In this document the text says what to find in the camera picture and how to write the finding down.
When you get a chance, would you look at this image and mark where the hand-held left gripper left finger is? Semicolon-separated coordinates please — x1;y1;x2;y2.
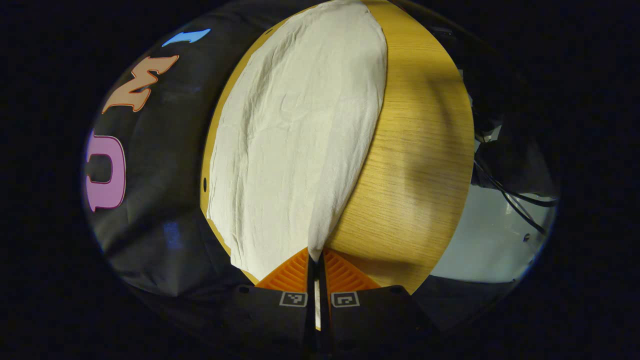
220;247;317;353

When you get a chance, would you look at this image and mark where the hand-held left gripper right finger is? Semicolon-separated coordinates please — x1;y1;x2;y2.
320;247;443;353

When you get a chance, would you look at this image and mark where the black backdrop cloth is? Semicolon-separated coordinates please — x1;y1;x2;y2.
82;0;321;306

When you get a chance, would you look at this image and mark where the dark cloth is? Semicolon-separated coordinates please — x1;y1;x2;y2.
467;70;556;198

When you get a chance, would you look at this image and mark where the black cable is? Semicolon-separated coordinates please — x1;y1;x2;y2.
475;165;548;236
472;157;557;208

